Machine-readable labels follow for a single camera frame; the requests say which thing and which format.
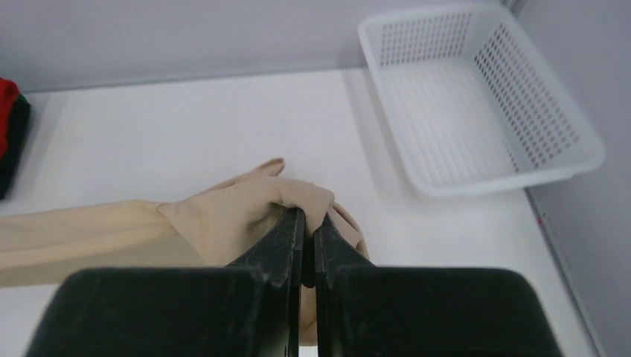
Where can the red folded t shirt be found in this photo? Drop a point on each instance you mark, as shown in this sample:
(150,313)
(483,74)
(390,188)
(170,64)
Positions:
(9,95)

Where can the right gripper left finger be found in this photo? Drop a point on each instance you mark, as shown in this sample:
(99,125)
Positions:
(250,307)

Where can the black folded t shirt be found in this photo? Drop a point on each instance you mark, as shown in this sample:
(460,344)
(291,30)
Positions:
(19,126)

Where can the beige t shirt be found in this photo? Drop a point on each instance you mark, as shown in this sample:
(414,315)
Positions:
(211,228)

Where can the white plastic basket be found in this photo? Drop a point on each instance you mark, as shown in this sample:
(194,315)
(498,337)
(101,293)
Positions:
(471,104)

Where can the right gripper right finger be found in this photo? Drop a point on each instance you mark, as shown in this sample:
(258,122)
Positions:
(368,310)

